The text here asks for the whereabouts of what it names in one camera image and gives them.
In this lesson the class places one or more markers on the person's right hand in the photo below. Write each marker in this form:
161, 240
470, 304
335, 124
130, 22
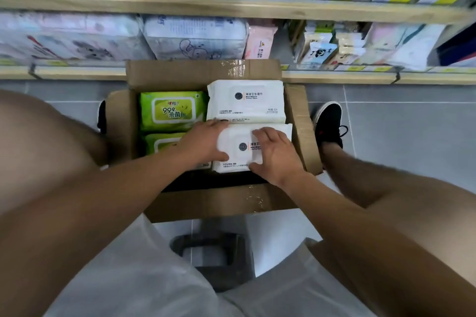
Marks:
280, 158

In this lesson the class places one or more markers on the person's left hand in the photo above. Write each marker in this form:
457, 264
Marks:
202, 145

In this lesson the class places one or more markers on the large green wet wipes pack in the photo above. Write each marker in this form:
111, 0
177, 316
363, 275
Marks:
161, 144
173, 110

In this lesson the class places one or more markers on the brown cardboard box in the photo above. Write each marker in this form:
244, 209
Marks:
208, 203

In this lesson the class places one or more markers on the white blue tissue pack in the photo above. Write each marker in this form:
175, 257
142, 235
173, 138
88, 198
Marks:
193, 36

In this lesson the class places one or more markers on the pink small wipes pack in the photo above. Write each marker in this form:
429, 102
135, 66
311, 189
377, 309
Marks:
260, 39

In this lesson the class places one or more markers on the wooden edged grey shelf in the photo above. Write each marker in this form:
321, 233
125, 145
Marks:
223, 6

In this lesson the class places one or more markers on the person's right forearm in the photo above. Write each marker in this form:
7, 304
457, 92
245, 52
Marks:
390, 253

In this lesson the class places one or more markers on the person's left forearm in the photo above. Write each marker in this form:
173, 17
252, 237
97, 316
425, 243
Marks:
82, 224

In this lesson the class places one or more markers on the person's right black shoe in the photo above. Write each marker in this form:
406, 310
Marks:
329, 123

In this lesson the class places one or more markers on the person's black shoe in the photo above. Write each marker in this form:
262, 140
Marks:
102, 118
329, 123

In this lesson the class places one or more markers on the person's left black shoe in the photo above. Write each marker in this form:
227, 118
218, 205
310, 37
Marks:
102, 118

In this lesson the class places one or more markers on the black shelf joint clip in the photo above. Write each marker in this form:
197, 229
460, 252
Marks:
396, 75
34, 71

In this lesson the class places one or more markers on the person's white shorts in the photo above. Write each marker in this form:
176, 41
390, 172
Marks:
130, 279

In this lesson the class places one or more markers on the person's left leg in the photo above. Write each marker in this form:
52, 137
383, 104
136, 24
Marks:
41, 145

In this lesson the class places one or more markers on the black stool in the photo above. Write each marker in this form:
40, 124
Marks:
238, 268

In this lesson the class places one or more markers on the pastel floral towel pack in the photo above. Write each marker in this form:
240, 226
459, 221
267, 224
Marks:
383, 41

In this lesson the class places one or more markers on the white pastel towel pack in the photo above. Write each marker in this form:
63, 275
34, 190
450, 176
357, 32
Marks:
416, 49

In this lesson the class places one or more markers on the dark blue printed pack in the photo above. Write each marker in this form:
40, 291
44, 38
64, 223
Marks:
459, 49

